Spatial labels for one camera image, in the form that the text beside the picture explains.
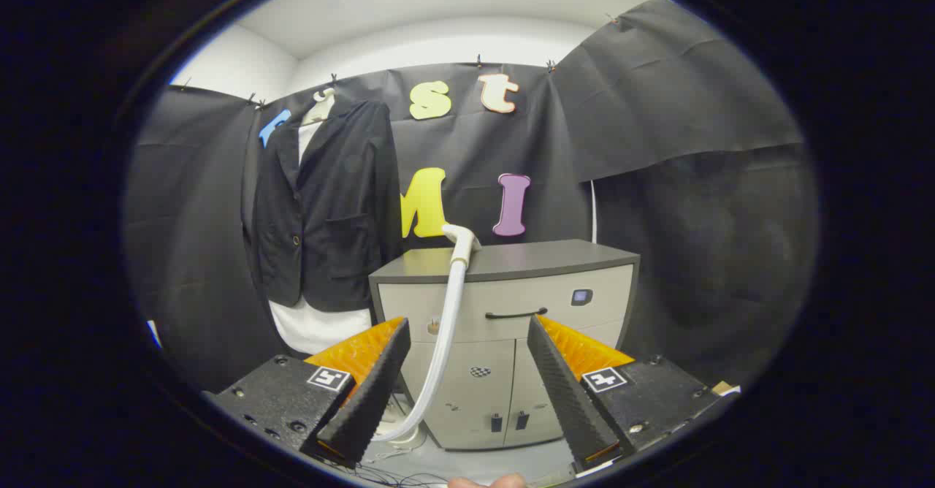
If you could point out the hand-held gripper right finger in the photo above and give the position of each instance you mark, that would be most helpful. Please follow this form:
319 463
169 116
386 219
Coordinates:
562 393

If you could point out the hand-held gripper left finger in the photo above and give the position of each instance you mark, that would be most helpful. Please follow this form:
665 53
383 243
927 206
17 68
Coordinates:
372 393

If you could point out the white garment steamer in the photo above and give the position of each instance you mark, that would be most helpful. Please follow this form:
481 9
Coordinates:
454 291

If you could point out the black blazer jacket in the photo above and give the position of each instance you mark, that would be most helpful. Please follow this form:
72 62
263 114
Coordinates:
329 210

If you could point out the cream clothes hanger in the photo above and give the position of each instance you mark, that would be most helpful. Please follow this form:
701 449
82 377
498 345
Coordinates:
321 104

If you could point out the small cabinet lock panel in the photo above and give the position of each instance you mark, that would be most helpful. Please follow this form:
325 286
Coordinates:
581 296

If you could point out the grey cabinet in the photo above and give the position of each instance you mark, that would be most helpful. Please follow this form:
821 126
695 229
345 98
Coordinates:
540 261

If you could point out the brown cardboard piece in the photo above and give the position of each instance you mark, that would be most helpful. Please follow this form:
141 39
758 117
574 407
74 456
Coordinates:
723 387

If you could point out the blue white object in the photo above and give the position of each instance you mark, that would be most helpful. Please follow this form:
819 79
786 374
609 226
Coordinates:
155 333

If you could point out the black backdrop cloth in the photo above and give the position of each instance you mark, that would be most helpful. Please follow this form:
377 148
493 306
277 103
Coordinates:
657 145

